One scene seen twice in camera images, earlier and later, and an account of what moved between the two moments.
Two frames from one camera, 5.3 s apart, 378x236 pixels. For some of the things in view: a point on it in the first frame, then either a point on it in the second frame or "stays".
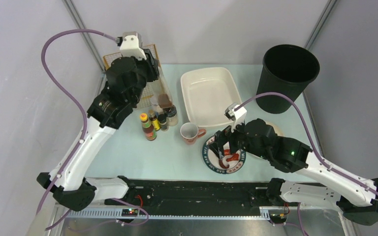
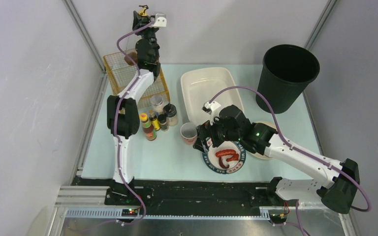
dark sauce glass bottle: (165, 97) to (146, 46)
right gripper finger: (218, 145) to (200, 142)
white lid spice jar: (156, 106) stays
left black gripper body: (154, 70) to (140, 18)
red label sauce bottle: (147, 128) stays
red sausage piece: (235, 156) stays
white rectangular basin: (207, 92) stays
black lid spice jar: (171, 115) stays
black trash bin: (288, 69) stays
